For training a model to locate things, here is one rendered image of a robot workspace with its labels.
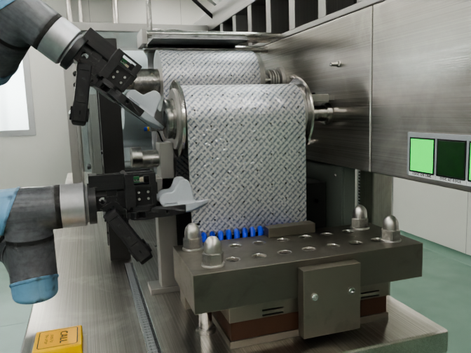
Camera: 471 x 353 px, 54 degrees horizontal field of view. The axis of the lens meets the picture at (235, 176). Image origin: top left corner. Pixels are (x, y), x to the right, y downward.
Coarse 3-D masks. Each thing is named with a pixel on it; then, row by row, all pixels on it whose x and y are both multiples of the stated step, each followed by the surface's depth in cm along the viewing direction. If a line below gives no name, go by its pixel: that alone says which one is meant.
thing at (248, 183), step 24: (192, 144) 84; (216, 144) 86; (240, 144) 87; (264, 144) 89; (288, 144) 90; (192, 168) 85; (216, 168) 86; (240, 168) 88; (264, 168) 89; (288, 168) 91; (216, 192) 87; (240, 192) 88; (264, 192) 90; (288, 192) 91; (192, 216) 86; (216, 216) 87; (240, 216) 89; (264, 216) 90; (288, 216) 92
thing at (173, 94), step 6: (174, 90) 86; (300, 90) 93; (168, 96) 91; (174, 96) 86; (306, 102) 91; (306, 108) 91; (180, 114) 83; (306, 114) 91; (180, 120) 84; (306, 120) 91; (180, 126) 84; (186, 126) 84; (306, 126) 92; (180, 132) 84; (186, 132) 85; (180, 138) 85; (186, 138) 86; (174, 144) 89; (186, 144) 87
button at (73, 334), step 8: (64, 328) 74; (72, 328) 74; (80, 328) 74; (40, 336) 72; (48, 336) 72; (56, 336) 72; (64, 336) 72; (72, 336) 72; (80, 336) 72; (40, 344) 70; (48, 344) 70; (56, 344) 70; (64, 344) 69; (72, 344) 69; (80, 344) 70; (32, 352) 68; (40, 352) 68; (48, 352) 68; (56, 352) 68; (64, 352) 69; (72, 352) 69; (80, 352) 69
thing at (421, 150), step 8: (416, 144) 72; (424, 144) 71; (432, 144) 69; (416, 152) 72; (424, 152) 71; (432, 152) 69; (416, 160) 72; (424, 160) 71; (432, 160) 69; (416, 168) 73; (424, 168) 71
